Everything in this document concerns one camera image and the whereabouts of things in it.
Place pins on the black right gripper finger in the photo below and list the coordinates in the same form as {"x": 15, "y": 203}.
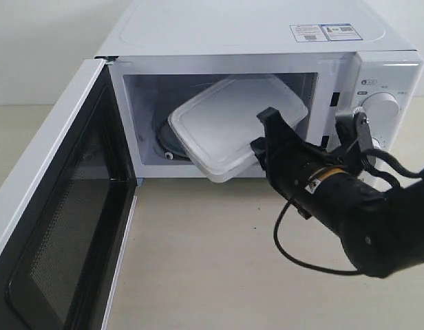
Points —
{"x": 277, "y": 133}
{"x": 260, "y": 148}

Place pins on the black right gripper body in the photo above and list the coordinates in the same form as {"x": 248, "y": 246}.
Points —
{"x": 305, "y": 174}

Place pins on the white plastic lidded container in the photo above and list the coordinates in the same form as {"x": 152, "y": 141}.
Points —
{"x": 216, "y": 127}

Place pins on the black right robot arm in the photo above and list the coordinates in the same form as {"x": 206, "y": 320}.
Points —
{"x": 362, "y": 194}

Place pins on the white Midea microwave body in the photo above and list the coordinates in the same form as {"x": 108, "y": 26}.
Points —
{"x": 153, "y": 39}

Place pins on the lower white timer knob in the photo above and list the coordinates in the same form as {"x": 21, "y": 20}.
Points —
{"x": 378, "y": 144}

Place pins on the glass turntable plate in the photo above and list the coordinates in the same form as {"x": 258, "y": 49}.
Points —
{"x": 174, "y": 91}

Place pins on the white warning label sticker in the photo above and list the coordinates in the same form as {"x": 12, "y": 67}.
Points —
{"x": 309, "y": 33}

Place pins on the upper white power knob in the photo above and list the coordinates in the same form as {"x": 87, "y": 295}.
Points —
{"x": 381, "y": 106}

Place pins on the blue energy label sticker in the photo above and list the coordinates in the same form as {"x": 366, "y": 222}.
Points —
{"x": 340, "y": 32}

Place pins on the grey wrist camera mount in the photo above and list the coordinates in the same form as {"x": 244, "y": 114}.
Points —
{"x": 353, "y": 131}

